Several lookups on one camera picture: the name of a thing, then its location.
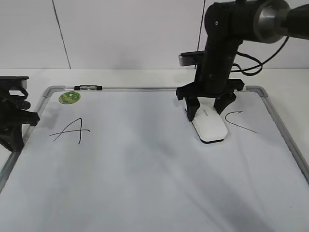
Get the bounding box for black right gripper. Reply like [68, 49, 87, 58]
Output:
[176, 36, 243, 122]

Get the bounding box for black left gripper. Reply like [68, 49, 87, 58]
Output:
[0, 83, 40, 152]

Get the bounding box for white whiteboard eraser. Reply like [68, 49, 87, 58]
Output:
[192, 104, 228, 144]

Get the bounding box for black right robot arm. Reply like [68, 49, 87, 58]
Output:
[176, 0, 309, 120]

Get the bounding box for green round magnet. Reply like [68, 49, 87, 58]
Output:
[58, 91, 81, 105]

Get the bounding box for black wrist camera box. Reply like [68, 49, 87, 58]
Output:
[178, 51, 204, 67]

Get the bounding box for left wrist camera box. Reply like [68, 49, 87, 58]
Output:
[0, 76, 29, 90]

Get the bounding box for white whiteboard with aluminium frame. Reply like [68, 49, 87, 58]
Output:
[0, 86, 309, 232]

